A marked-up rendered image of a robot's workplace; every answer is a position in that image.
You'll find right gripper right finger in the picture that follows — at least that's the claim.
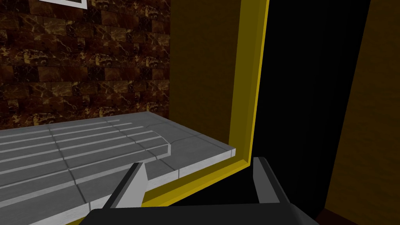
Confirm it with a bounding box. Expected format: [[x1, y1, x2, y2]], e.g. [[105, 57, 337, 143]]
[[252, 157, 290, 204]]

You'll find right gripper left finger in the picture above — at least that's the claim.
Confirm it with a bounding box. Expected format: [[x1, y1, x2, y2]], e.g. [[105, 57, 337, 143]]
[[102, 162, 148, 209]]

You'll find yellow cupboard door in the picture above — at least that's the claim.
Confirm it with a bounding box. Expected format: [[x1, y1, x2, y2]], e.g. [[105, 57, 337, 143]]
[[325, 0, 400, 225]]

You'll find yellow cupboard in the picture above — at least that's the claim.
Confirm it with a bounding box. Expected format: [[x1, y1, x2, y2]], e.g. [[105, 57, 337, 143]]
[[64, 0, 371, 225]]

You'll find white framed wall picture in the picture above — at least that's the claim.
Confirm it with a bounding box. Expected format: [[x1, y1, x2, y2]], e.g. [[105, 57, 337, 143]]
[[39, 0, 88, 10]]

